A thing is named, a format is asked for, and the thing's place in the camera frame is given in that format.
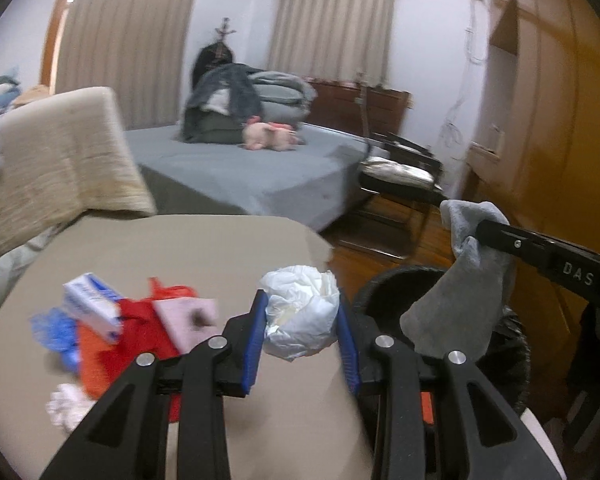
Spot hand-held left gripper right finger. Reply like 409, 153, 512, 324
336, 302, 567, 480

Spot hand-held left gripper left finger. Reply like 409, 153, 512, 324
39, 289, 270, 480

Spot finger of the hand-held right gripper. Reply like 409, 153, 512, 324
474, 219, 551, 275

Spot white plastic bag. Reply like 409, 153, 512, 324
257, 264, 342, 363

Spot black trash bin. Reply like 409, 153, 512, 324
349, 265, 532, 418

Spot orange foam net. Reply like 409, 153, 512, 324
76, 322, 142, 403

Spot blue plastic bag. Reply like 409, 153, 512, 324
30, 307, 83, 371

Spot black chair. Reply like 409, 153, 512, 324
352, 132, 447, 262

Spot red plastic bag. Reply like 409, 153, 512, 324
117, 276, 199, 361

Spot white chair cushion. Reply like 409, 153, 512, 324
361, 156, 438, 186

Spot blue and white box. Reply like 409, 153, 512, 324
62, 272, 123, 345

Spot bed with grey sheet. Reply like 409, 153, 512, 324
122, 120, 373, 233

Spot white crumpled tissue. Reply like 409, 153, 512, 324
45, 382, 94, 433

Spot grey metal stand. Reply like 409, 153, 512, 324
356, 72, 377, 142

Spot pink plush toy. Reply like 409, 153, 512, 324
242, 121, 303, 152

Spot dark wooden headboard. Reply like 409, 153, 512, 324
302, 76, 412, 138

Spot white and grey cloth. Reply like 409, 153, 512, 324
0, 220, 83, 311

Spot folded grey quilt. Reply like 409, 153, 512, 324
247, 70, 318, 123

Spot denim jacket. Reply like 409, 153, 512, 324
182, 62, 263, 143

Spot beige woven blanket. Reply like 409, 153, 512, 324
0, 86, 158, 261

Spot narrow beige curtain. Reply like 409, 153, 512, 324
267, 0, 396, 86

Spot coat rack with dark garment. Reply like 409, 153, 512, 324
192, 17, 238, 91

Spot wide beige curtain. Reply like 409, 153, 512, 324
55, 0, 203, 131

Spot light blue garment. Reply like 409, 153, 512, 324
0, 75, 23, 109

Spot dangling wall cable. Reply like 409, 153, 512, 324
440, 0, 487, 147

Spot wooden door frame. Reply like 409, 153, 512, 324
42, 0, 88, 96

